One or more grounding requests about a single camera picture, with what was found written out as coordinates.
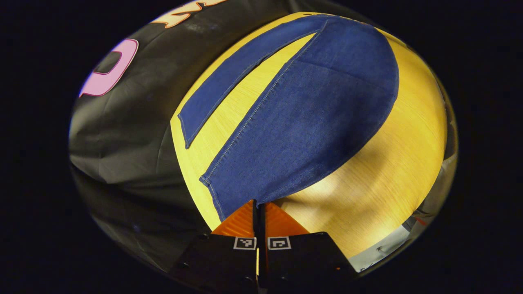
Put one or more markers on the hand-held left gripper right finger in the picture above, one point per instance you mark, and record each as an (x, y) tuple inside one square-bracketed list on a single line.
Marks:
[(304, 257)]

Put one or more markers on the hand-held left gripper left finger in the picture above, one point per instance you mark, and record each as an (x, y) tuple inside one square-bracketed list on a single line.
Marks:
[(222, 257)]

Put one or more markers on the blue denim jeans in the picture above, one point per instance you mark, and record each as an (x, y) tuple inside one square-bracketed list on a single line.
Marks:
[(310, 122)]

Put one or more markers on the black backdrop cloth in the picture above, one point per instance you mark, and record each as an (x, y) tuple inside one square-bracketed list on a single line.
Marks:
[(135, 134)]

